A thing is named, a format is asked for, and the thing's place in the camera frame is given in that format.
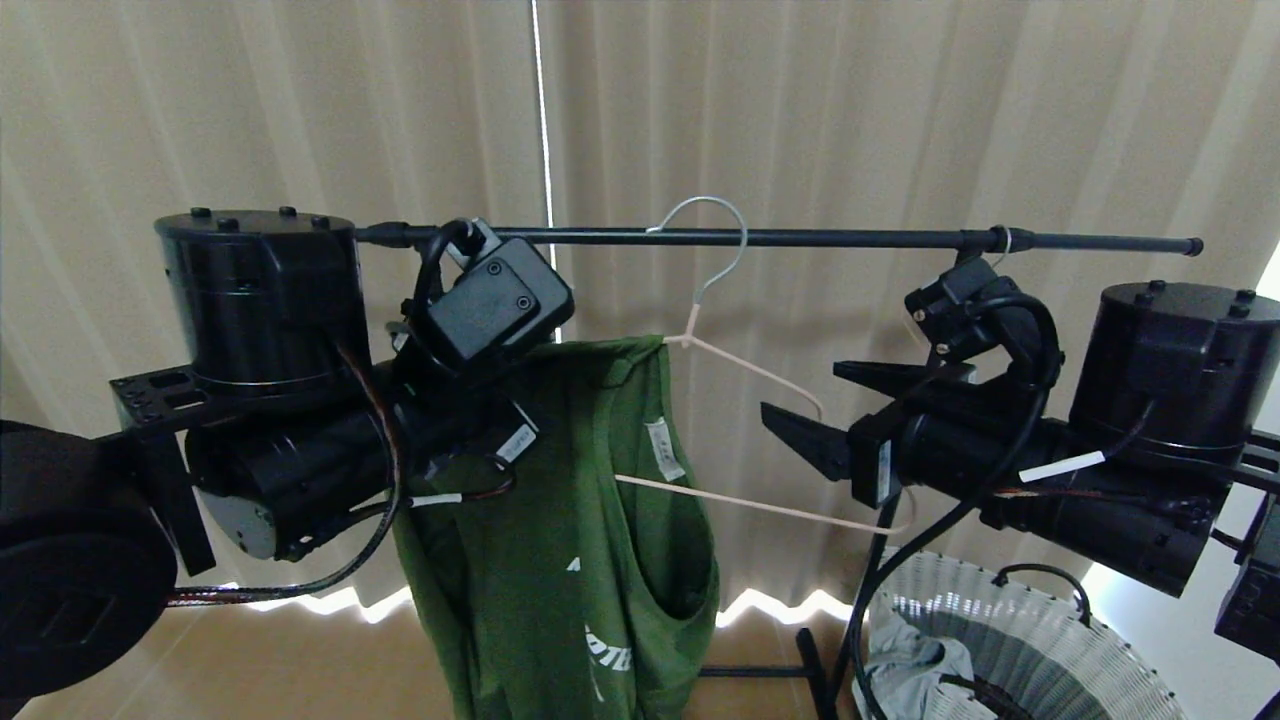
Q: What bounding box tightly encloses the green sleeveless shirt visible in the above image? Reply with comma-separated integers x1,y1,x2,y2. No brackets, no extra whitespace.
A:
391,334,722,720

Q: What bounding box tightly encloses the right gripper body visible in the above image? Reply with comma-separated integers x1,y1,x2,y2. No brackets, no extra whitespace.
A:
847,404,1237,600

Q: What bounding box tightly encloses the white laundry basket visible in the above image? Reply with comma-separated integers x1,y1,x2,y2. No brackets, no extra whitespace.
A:
849,547,1187,720

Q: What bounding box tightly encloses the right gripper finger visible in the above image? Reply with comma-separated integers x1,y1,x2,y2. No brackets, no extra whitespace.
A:
759,401,853,481
833,359,978,403

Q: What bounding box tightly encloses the black clothes rack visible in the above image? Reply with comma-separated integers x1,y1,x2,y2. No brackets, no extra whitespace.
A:
354,221,1205,720

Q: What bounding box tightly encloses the pale grey garment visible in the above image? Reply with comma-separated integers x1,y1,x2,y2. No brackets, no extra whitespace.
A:
861,594,978,720

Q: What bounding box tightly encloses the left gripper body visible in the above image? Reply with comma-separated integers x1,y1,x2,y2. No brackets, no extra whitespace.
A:
184,369,542,563

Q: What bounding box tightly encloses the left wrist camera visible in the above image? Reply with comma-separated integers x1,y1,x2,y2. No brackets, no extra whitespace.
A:
400,217,577,377

